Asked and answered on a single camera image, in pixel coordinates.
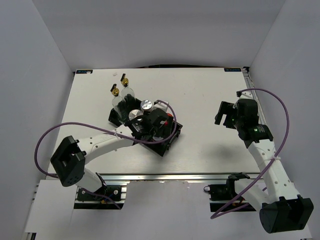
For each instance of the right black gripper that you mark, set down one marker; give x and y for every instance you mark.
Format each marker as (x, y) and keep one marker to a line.
(225, 108)

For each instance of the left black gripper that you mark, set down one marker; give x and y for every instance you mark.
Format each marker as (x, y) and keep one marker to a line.
(164, 132)

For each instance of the red-lid dark sauce jar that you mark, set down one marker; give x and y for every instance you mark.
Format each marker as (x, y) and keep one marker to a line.
(170, 115)

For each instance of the white blue-label shaker bottle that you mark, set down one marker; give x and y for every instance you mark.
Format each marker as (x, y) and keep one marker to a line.
(146, 105)

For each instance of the silver-lid clear shaker jar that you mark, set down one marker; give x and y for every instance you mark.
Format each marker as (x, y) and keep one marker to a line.
(135, 114)

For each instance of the dark sauce glass bottle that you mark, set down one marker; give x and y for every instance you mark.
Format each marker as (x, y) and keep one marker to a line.
(127, 93)

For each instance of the clear oil glass bottle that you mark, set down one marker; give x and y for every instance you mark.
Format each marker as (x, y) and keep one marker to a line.
(117, 102)

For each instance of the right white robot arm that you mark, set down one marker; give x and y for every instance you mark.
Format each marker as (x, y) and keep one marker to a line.
(280, 206)

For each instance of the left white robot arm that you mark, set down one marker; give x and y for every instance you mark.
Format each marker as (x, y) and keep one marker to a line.
(72, 155)

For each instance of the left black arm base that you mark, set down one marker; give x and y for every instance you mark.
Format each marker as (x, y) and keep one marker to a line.
(108, 197)

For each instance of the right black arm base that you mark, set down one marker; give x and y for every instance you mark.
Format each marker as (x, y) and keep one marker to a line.
(220, 193)

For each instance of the black three-compartment tray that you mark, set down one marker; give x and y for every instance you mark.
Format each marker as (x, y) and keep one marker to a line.
(149, 122)

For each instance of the right blue logo sticker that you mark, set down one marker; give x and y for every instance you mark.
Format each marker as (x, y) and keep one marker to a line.
(232, 69)

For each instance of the blue logo sticker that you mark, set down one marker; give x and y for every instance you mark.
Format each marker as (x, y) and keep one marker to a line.
(232, 69)
(84, 71)

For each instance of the left blue logo sticker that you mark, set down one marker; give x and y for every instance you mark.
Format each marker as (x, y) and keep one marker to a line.
(84, 71)

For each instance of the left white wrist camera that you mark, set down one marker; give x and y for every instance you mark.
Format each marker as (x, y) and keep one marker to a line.
(163, 105)

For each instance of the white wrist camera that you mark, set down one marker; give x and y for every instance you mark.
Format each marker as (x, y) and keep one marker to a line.
(244, 95)
(163, 105)

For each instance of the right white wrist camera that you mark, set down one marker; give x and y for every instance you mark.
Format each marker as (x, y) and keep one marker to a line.
(244, 95)

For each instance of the aluminium front rail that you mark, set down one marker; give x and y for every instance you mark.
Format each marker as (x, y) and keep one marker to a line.
(164, 177)

